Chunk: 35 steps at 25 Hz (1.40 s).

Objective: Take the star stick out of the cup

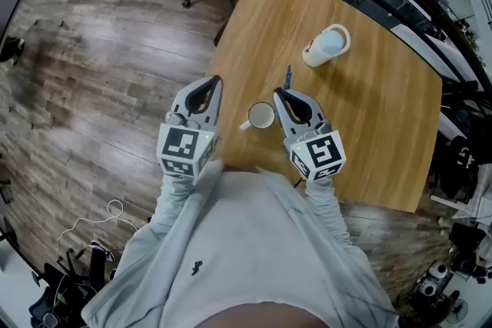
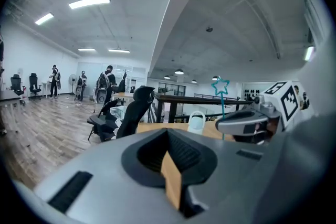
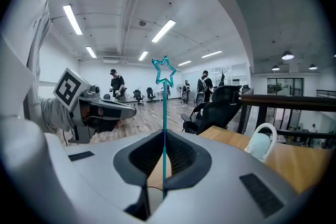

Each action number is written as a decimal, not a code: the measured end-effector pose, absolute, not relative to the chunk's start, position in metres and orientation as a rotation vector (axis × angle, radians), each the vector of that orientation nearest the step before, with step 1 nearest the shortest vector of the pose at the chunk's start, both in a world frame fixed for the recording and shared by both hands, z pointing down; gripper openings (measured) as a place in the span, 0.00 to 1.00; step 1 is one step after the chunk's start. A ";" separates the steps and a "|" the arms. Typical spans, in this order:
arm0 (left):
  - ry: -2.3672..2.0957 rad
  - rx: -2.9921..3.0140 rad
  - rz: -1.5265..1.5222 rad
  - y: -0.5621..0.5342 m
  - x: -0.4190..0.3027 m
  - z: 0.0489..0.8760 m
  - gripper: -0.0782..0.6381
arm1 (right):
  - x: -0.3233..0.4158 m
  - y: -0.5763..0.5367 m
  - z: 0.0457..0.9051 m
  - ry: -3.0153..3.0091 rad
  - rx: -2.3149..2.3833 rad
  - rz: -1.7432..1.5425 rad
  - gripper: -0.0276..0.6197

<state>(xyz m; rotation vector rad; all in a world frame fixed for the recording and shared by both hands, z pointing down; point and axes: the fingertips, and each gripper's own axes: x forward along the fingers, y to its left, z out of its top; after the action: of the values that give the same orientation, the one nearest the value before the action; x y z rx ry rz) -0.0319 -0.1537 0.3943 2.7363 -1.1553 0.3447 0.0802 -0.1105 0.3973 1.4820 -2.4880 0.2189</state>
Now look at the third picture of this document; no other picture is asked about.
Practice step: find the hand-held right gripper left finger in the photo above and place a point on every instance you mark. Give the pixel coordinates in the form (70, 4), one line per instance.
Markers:
(105, 178)

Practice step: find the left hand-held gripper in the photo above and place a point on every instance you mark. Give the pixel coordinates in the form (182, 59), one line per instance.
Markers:
(69, 87)

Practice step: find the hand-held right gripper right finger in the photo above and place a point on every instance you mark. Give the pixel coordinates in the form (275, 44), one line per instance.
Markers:
(223, 191)

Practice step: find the star-topped stirring stick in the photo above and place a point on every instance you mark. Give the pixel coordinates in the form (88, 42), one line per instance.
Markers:
(165, 112)

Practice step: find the person's left forearm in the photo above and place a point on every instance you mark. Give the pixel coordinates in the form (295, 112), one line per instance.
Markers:
(52, 114)

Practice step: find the person's left hand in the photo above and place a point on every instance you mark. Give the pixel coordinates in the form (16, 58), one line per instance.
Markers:
(116, 125)

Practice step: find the black office chair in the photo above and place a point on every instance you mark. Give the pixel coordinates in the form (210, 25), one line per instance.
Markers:
(218, 110)
(150, 93)
(138, 95)

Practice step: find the black coat rack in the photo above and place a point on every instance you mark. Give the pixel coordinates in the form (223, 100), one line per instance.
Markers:
(222, 78)

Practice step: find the ceiling strip lights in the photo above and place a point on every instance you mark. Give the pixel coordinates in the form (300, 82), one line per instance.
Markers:
(72, 19)

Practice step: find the person's grey shirt torso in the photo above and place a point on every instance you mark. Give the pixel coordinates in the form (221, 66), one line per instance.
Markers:
(15, 42)

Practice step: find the dome pendant lamp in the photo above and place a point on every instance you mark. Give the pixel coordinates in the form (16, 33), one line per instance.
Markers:
(275, 68)
(313, 67)
(287, 55)

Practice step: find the pedestal fan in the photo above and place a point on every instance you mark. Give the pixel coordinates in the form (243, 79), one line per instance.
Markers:
(179, 87)

